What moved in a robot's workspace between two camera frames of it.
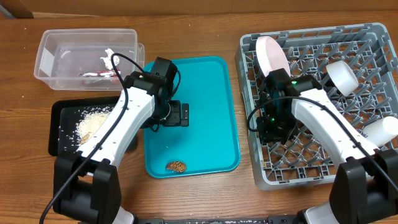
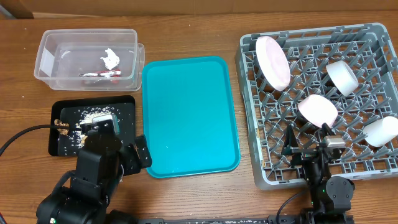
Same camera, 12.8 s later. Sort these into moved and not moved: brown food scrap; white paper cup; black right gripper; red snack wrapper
Moved: brown food scrap; black right gripper
Not moved: red snack wrapper; white paper cup
